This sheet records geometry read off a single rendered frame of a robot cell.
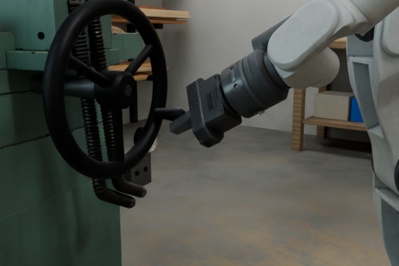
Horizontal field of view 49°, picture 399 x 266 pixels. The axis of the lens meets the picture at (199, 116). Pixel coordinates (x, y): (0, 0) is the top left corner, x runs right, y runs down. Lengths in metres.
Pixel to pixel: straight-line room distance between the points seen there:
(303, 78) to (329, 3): 0.11
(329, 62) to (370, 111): 0.38
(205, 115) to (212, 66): 3.86
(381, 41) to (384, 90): 0.10
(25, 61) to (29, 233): 0.32
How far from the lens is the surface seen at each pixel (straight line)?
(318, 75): 0.67
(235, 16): 4.40
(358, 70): 1.01
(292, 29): 0.62
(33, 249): 0.90
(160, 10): 4.21
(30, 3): 0.78
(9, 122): 0.81
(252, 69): 0.65
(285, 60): 0.61
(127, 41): 1.03
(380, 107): 0.94
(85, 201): 0.97
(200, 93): 0.72
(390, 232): 1.15
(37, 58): 0.74
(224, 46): 4.46
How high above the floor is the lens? 0.90
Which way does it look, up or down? 11 degrees down
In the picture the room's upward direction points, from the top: straight up
